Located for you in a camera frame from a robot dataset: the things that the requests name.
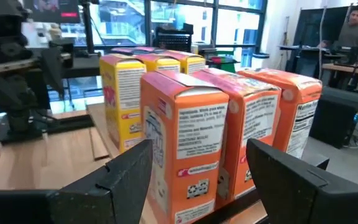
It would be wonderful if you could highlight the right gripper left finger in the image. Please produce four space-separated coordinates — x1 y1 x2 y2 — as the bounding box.
0 139 154 224

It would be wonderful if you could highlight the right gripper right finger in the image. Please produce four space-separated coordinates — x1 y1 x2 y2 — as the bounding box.
246 138 358 224

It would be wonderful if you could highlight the orange Mini Wheats cereal box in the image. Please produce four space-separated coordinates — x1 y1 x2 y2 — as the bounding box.
237 67 323 159
140 70 230 224
193 67 282 209

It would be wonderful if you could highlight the yellow Pops cereal box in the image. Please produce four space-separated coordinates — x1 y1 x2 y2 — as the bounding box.
99 53 148 154
165 49 207 75
134 53 181 74

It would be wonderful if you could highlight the background wooden table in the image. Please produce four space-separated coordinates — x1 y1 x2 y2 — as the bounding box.
321 60 358 77

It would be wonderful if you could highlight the black screen panel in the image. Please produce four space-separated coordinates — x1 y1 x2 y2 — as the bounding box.
286 6 358 78

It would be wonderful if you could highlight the black mesh crate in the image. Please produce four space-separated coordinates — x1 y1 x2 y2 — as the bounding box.
154 23 195 53

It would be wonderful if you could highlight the person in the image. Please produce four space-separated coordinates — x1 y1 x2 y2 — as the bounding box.
320 4 358 63

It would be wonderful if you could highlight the large glass window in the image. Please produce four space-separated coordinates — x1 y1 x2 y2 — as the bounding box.
88 0 269 68

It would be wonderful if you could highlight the dark monitor screen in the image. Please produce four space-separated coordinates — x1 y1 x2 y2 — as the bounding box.
23 0 82 24

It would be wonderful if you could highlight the wooden shelf with black frame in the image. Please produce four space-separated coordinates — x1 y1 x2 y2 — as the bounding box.
85 102 331 224

